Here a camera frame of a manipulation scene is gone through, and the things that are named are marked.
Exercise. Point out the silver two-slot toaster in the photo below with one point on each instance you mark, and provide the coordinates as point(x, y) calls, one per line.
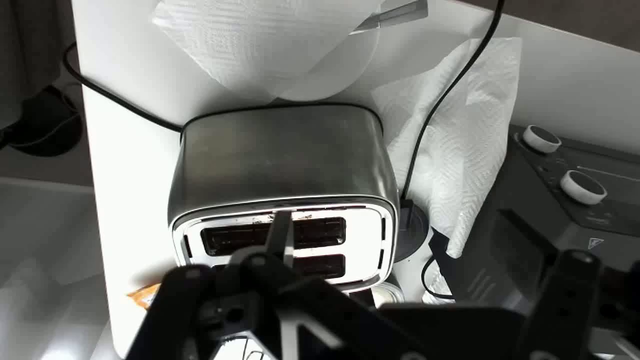
point(322, 165)

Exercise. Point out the black toaster oven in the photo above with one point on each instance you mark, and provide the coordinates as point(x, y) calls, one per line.
point(526, 221)

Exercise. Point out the white oven knob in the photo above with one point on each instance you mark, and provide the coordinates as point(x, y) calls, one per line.
point(582, 189)
point(540, 138)

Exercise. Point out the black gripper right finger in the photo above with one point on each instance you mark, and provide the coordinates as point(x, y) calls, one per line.
point(560, 321)

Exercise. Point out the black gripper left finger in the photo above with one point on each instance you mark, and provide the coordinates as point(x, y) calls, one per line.
point(197, 310)

